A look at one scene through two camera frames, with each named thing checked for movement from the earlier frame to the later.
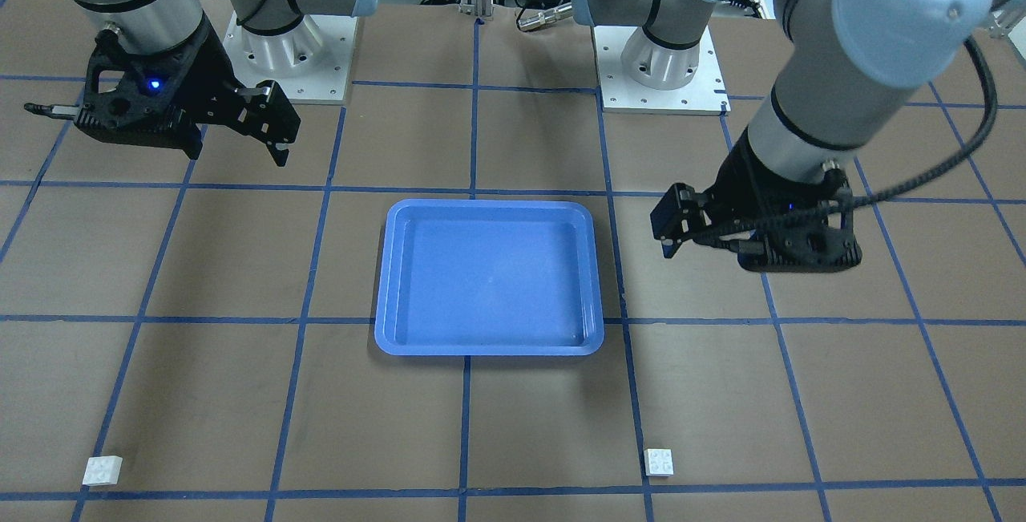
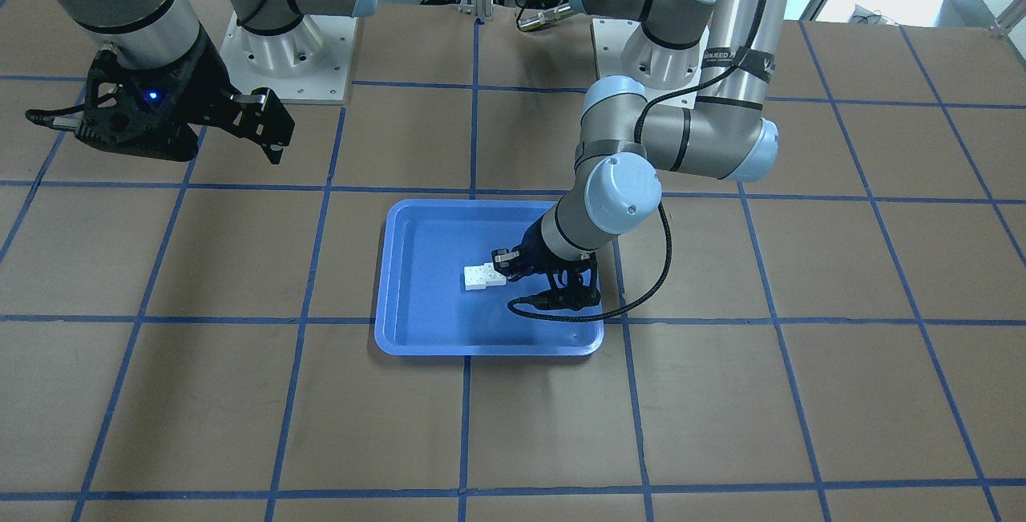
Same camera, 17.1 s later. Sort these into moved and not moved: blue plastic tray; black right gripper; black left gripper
Moved: black right gripper
Not moved: blue plastic tray; black left gripper
